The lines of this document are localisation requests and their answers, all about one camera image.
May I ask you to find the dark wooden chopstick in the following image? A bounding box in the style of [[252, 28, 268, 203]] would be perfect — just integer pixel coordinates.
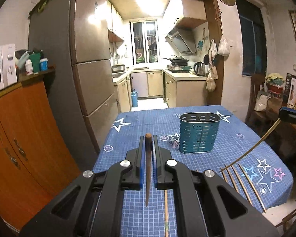
[[145, 133, 153, 207]]

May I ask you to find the kitchen window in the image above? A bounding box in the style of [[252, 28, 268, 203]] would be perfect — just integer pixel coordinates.
[[130, 20, 160, 65]]

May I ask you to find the black product box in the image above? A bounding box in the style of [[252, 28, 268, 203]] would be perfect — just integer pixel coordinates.
[[283, 73, 296, 106]]

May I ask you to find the dark wooden sideboard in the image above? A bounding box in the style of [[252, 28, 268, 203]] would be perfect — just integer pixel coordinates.
[[251, 103, 296, 163]]

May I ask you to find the dark wooden chair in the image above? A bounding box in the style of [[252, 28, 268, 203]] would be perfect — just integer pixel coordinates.
[[245, 74, 268, 132]]

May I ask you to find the teal perforated utensil holder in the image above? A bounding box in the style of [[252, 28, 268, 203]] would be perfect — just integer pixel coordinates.
[[179, 112, 221, 153]]

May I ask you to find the blue grid star tablecloth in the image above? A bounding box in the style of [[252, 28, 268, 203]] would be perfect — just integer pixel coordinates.
[[93, 105, 294, 236]]

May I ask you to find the blue water jug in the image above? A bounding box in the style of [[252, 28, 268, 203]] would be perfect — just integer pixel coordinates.
[[131, 90, 138, 108]]

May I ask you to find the white plastic bag hanging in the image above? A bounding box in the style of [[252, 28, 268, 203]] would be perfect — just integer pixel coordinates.
[[217, 35, 230, 57]]

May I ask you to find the electric kettle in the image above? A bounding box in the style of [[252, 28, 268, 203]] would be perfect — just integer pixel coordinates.
[[193, 62, 206, 76]]

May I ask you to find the orange wooden cabinet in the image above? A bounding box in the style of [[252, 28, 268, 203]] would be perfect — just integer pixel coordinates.
[[0, 69, 80, 230]]

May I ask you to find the black frying pan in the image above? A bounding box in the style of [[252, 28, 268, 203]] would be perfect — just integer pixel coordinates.
[[162, 56, 189, 64]]

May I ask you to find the range hood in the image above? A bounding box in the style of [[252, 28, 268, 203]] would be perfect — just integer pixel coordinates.
[[165, 27, 196, 55]]

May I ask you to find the silver refrigerator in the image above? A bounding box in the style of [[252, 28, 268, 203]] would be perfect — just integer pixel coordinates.
[[28, 0, 117, 170]]

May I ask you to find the white microwave oven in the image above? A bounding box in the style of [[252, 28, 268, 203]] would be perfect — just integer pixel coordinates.
[[0, 44, 17, 91]]

